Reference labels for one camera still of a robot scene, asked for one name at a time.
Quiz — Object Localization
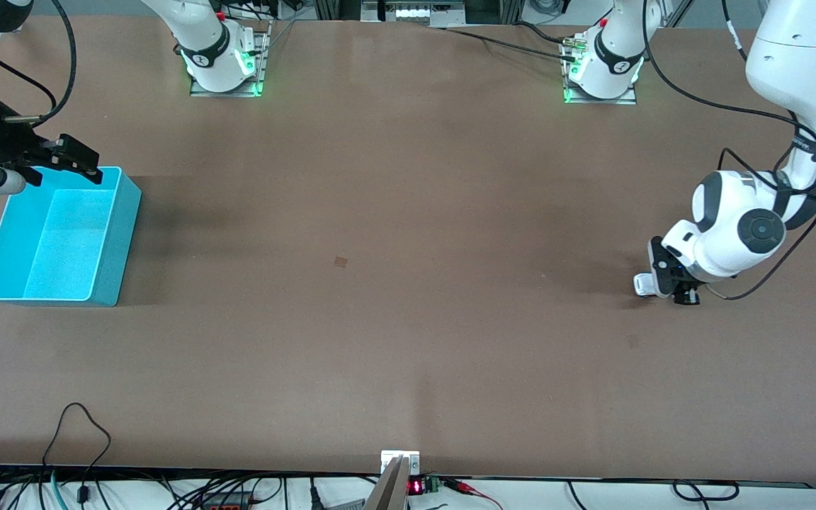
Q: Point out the cyan plastic bin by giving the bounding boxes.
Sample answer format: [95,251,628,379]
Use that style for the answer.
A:
[0,166,143,307]

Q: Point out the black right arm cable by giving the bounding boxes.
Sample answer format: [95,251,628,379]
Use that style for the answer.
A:
[0,0,79,128]

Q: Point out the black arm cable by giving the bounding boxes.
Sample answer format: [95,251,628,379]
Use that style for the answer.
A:
[642,0,816,302]
[0,0,79,128]

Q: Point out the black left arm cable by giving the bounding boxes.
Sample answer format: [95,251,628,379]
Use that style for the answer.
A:
[642,0,816,302]

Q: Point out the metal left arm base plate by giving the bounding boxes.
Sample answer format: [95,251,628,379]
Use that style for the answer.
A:
[562,35,638,106]

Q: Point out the black coiled floor cable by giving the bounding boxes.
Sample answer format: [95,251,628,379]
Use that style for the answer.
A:
[670,480,742,503]

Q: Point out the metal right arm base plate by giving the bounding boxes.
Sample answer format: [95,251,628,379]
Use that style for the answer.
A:
[190,20,271,98]

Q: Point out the black looped thin cable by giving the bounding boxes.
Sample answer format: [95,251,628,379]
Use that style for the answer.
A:
[41,402,113,505]

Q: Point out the short black table cable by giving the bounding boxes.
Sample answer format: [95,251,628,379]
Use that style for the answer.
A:
[513,21,573,46]

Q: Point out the long black table cable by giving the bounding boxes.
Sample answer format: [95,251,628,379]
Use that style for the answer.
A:
[426,25,582,64]

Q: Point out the red and black clip wires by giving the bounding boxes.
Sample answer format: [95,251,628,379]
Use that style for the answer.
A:
[442,477,505,510]

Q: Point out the grey metal camera mount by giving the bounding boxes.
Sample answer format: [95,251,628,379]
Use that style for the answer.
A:
[363,450,421,510]

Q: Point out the black cable bundle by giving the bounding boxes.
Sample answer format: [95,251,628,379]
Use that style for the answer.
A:
[0,467,292,510]

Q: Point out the aluminium frame with white device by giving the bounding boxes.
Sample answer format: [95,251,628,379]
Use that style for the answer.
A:
[314,0,523,26]

